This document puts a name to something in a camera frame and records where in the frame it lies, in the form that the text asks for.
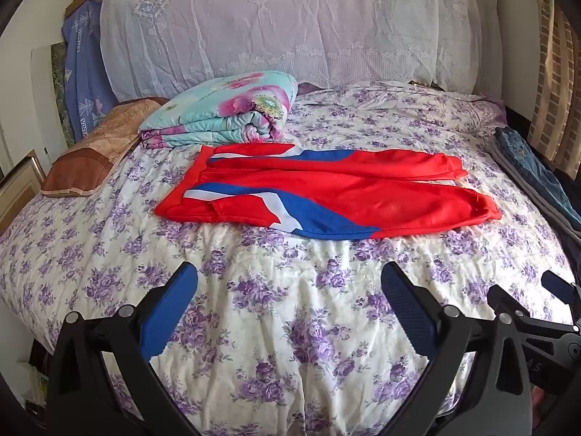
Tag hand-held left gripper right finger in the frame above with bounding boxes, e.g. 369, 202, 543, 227
380, 261, 533, 436

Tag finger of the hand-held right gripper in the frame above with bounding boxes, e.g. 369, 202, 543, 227
488, 284, 581, 341
542, 270, 581, 305

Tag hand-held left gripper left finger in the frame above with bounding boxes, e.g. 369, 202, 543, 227
45, 261, 200, 436

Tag red blue white pants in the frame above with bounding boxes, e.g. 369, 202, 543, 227
154, 143, 502, 241

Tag purple floral bed sheet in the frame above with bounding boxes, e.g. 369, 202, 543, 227
0, 79, 577, 436

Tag blue jeans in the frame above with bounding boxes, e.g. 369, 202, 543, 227
492, 126, 570, 223

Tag stack of books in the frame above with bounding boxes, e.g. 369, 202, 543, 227
18, 356, 52, 421

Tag brown pillow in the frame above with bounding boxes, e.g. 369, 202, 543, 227
41, 97, 168, 198

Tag folded floral quilt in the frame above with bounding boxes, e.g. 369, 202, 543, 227
138, 70, 299, 150

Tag green painting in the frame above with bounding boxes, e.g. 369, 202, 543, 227
49, 42, 74, 148

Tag purple pillow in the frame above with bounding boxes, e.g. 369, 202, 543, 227
297, 81, 330, 97

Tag blue printed cloth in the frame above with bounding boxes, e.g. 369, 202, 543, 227
61, 0, 119, 141

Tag white lace cloth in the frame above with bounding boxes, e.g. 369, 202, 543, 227
99, 0, 483, 103

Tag wooden picture frame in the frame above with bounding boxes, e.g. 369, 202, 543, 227
0, 150, 46, 232

